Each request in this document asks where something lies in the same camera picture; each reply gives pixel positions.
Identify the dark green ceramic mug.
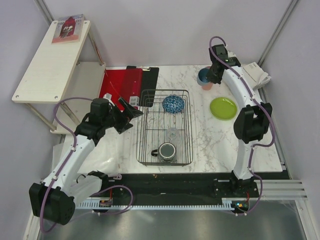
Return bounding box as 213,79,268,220
150,142,177,163

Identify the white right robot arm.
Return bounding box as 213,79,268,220
206,44,272,197

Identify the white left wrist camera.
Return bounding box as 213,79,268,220
103,93,112,101

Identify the pink plastic cup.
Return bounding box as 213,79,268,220
201,82,213,91

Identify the light blue plastic cup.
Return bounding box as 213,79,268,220
196,68,210,86

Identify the red transparent plastic folder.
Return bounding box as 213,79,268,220
99,68,142,111

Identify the blue patterned ceramic bowl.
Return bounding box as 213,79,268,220
162,94,185,114

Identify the lime green plastic plate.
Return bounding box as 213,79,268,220
209,97,238,120

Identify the black wire dish rack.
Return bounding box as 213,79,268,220
136,89,193,167

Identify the white two-tier shelf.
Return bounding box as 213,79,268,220
12,20,106,130

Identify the red illustrated book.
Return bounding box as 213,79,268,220
51,14,85,44

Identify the black clipboard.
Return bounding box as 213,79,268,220
126,65,159,107

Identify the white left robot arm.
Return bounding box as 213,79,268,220
29,97,143,233

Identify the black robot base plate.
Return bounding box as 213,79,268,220
94,173,259,206

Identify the light blue cable duct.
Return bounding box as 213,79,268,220
74,197,238,211

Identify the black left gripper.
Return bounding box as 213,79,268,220
102,98,143,134

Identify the white spiral notebook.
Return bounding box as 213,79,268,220
241,62,271,90

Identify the clear glass tumbler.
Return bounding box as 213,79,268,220
164,127,180,146

